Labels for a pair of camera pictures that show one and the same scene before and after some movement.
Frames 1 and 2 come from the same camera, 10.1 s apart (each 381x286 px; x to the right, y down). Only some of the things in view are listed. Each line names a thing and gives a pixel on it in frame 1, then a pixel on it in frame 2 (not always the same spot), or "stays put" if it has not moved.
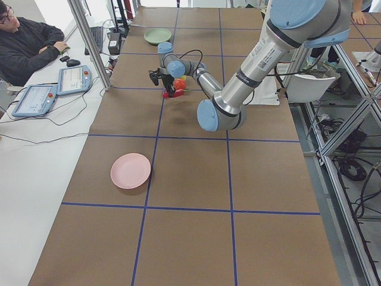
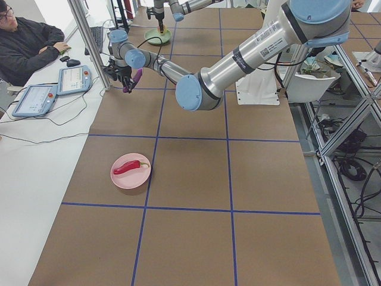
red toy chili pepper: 177,93 → 131,165
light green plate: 158,35 stays put
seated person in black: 25,46 stays put
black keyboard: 97,33 stays put
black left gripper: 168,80 → 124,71
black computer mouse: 72,62 stays put
